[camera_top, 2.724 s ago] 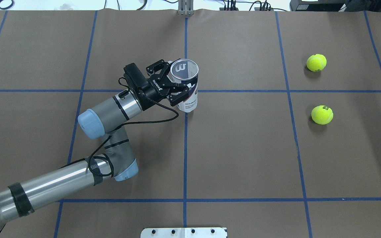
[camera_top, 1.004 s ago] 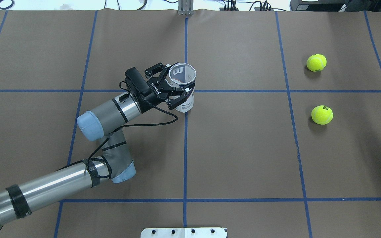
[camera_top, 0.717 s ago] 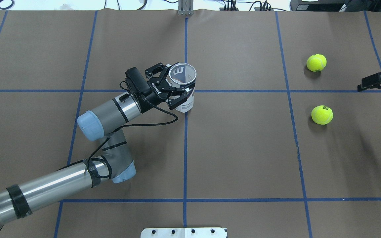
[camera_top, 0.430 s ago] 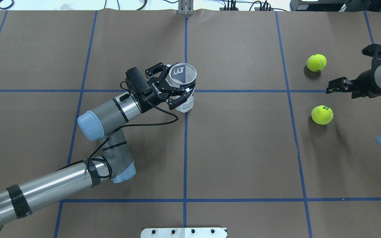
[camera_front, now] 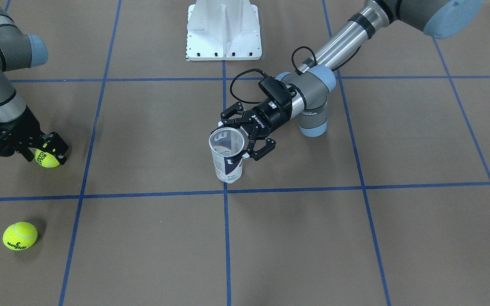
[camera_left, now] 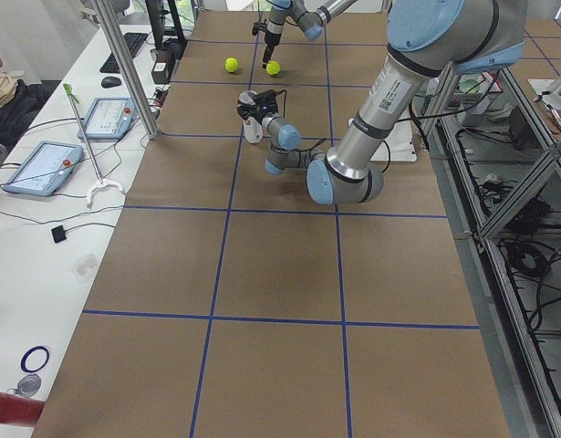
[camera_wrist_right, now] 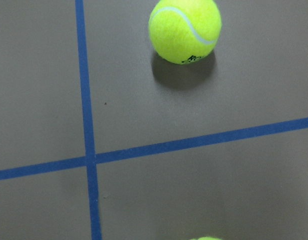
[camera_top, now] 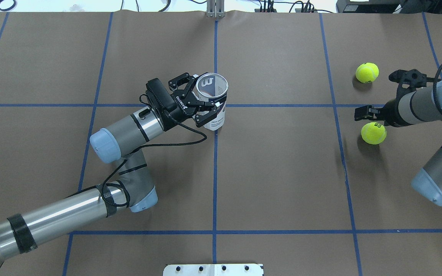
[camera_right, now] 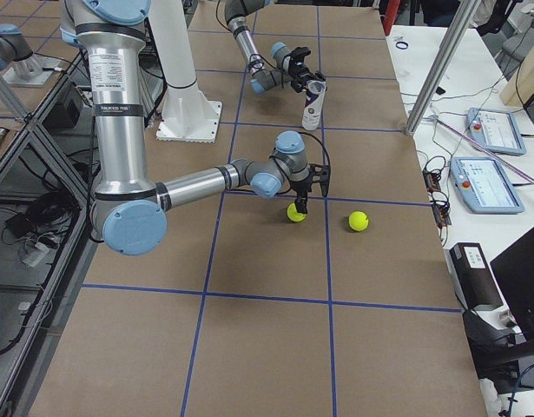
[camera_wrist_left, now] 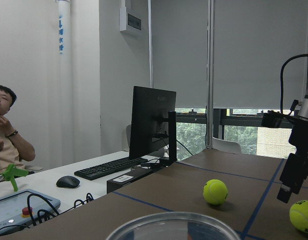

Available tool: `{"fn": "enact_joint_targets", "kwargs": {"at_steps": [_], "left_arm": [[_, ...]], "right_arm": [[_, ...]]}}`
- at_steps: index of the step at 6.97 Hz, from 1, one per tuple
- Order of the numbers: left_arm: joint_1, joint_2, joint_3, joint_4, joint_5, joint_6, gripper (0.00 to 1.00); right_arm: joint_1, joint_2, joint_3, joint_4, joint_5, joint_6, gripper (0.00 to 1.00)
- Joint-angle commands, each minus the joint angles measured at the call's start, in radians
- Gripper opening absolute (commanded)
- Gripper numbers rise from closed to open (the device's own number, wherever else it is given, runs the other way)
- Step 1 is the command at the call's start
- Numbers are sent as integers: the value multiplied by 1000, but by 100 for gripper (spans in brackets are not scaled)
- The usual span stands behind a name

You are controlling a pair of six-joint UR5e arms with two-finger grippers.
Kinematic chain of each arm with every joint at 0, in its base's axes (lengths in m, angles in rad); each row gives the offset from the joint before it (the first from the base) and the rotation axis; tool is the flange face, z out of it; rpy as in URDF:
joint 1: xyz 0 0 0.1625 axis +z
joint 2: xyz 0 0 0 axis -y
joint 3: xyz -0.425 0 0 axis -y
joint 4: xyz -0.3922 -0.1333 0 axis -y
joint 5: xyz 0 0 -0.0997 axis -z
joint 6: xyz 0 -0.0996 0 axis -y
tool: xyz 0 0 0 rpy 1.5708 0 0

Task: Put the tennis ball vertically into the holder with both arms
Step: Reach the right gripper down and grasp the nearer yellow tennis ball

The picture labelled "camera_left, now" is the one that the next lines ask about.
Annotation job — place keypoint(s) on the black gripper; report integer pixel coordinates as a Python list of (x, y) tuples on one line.
[(272, 38), (253, 115)]

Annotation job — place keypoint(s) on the yellow Wilson tennis ball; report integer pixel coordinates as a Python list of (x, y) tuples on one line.
[(272, 68)]

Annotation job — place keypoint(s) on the white tennis ball can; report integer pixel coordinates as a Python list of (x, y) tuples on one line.
[(253, 136)]

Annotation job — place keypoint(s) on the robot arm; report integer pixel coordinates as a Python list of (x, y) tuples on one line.
[(423, 38), (311, 23)]

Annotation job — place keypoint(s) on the yellow Roland Garros tennis ball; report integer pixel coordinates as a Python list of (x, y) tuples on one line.
[(231, 65)]

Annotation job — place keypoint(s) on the black box with label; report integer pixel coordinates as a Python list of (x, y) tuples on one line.
[(163, 67)]

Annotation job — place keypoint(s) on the black computer monitor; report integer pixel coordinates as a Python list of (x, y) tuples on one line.
[(161, 17)]

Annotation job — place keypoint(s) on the far blue teach pendant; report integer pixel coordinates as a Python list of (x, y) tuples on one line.
[(109, 119)]

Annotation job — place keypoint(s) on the blue teach pendant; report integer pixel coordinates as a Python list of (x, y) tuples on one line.
[(109, 119), (45, 170)]

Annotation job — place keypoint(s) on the black computer mouse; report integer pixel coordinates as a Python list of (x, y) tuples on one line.
[(109, 82)]

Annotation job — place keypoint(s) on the white reacher grabber stick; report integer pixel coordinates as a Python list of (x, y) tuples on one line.
[(102, 182)]

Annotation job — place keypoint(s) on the near blue teach pendant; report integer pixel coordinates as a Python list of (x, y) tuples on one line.
[(45, 170)]

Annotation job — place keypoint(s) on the small black square device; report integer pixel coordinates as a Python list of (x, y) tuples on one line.
[(59, 234)]

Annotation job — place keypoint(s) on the seated person in beige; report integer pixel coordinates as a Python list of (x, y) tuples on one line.
[(19, 105)]

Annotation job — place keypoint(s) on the round metal disc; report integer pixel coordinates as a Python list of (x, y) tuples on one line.
[(28, 386)]

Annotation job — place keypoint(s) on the red cylinder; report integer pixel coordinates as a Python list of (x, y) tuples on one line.
[(19, 411)]

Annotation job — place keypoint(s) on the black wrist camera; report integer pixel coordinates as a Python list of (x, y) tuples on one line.
[(258, 27), (266, 102)]

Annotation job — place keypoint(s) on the aluminium frame post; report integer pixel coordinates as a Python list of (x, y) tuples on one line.
[(119, 49)]

